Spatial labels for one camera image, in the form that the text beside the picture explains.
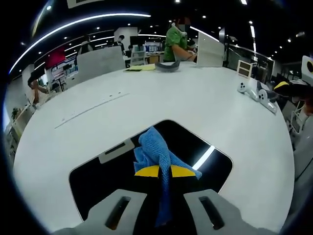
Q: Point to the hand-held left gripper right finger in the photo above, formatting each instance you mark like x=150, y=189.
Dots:
x=215, y=215

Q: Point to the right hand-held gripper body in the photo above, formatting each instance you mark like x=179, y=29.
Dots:
x=308, y=66

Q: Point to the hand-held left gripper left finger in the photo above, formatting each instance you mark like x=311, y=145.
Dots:
x=115, y=215

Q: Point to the black mirror with white frame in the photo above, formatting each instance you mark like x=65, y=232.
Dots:
x=97, y=186

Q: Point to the blue cleaning cloth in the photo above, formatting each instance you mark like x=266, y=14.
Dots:
x=156, y=149

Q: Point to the person's right hand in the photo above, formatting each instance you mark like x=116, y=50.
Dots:
x=309, y=105

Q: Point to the white game controller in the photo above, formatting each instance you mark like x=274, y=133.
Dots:
x=263, y=96
x=243, y=87

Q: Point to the white framed shelf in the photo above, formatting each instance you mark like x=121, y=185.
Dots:
x=244, y=69

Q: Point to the white perforated divider panel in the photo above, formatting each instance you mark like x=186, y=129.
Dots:
x=210, y=51

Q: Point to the yellow paper sheet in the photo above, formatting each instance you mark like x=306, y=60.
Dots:
x=140, y=67

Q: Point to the grey desk divider panel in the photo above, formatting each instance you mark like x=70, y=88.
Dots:
x=100, y=63

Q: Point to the curved ceiling light strip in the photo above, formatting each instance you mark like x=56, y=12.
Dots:
x=73, y=22

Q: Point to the red wall panel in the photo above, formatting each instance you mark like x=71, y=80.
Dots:
x=56, y=57

